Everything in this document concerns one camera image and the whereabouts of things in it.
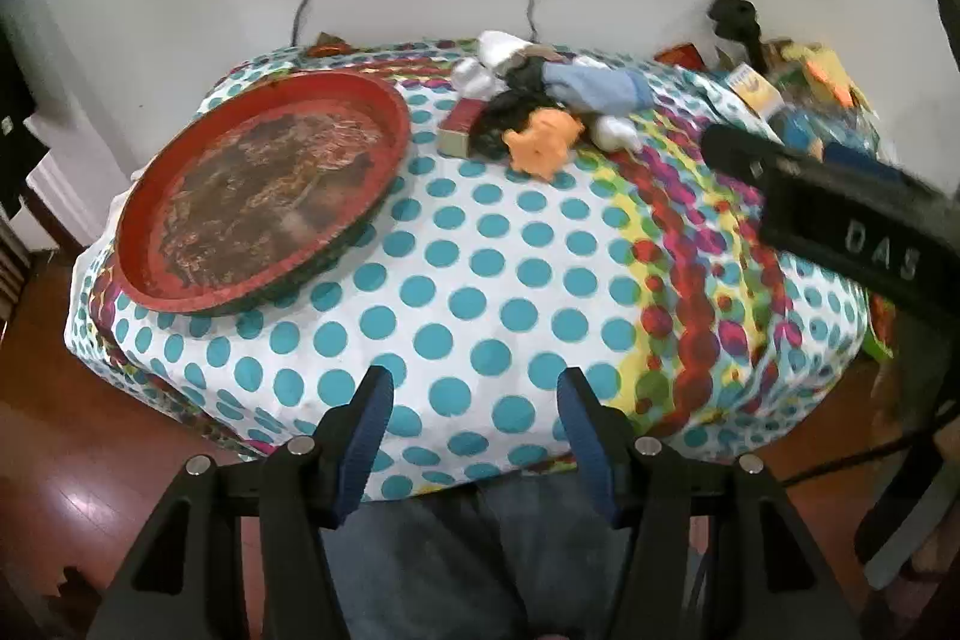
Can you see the polka dot tablecloth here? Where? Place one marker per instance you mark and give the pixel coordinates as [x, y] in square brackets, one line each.
[487, 280]

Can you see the orange toy animal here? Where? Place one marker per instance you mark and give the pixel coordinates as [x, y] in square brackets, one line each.
[544, 141]

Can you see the dark grey sock bundle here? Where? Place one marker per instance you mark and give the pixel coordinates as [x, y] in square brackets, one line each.
[499, 119]

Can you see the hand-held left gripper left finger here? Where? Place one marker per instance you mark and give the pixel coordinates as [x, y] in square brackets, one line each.
[364, 445]

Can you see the dark red box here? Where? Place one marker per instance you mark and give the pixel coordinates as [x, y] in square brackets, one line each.
[461, 123]

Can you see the white folded cloth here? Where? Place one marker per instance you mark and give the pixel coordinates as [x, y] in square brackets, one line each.
[499, 48]

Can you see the person's legs in jeans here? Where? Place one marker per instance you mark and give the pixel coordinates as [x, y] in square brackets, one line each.
[465, 572]

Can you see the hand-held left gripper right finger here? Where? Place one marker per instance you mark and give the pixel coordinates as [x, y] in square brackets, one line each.
[589, 452]

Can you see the dark wooden furniture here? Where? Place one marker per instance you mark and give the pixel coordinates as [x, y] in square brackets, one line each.
[11, 272]

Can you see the black sock bundle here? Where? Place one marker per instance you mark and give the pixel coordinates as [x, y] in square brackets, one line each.
[525, 78]

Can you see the red round tray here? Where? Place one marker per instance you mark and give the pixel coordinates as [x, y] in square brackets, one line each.
[262, 183]

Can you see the blue sock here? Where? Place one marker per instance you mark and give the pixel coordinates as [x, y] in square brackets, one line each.
[600, 89]

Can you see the yellow orange packet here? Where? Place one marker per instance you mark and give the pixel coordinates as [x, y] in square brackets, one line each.
[825, 70]

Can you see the black device on stand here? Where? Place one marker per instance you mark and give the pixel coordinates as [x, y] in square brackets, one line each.
[731, 18]

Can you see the red brown ornament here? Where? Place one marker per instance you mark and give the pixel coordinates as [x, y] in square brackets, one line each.
[330, 44]

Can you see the red packet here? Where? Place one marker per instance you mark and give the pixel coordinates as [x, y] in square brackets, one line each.
[682, 57]

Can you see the yellow box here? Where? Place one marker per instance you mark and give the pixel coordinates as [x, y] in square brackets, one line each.
[754, 85]

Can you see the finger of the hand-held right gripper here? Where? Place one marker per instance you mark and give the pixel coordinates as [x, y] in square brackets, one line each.
[739, 149]
[859, 154]

